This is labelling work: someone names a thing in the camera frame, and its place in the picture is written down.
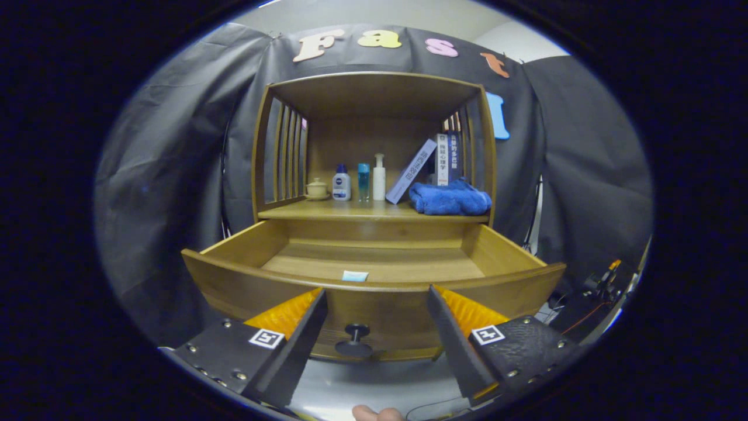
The white bottle with blue cap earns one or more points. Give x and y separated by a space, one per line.
341 188

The white book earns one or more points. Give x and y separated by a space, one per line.
442 161

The blue squeeze tube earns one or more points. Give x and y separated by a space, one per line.
355 276

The wooden countertop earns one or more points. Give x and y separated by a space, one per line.
362 210

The dark blue book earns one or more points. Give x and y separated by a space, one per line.
454 155

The black stand with orange clip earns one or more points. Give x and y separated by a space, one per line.
602 286

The beige lidded teacup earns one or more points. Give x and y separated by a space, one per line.
317 189

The clear teal bottle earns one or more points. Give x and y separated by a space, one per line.
363 178

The white pump bottle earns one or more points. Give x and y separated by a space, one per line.
379 181

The black backdrop cloth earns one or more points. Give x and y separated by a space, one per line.
175 175

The pale grey book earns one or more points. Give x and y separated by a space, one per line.
412 171

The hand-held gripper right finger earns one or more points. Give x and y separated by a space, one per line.
456 351

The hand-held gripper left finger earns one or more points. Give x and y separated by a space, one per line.
295 351

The blue towel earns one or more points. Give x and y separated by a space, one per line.
450 199

